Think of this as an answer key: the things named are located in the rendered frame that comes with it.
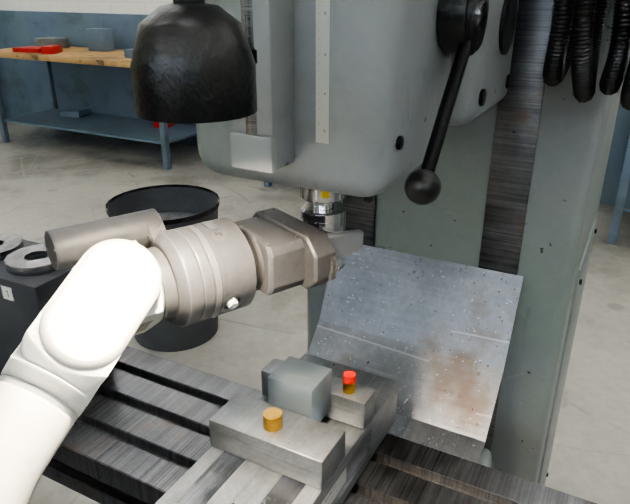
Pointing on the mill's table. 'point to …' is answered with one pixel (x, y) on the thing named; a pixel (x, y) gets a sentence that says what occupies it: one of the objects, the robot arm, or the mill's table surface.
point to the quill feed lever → (463, 10)
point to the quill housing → (353, 96)
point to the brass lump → (272, 419)
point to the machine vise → (238, 490)
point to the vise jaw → (318, 466)
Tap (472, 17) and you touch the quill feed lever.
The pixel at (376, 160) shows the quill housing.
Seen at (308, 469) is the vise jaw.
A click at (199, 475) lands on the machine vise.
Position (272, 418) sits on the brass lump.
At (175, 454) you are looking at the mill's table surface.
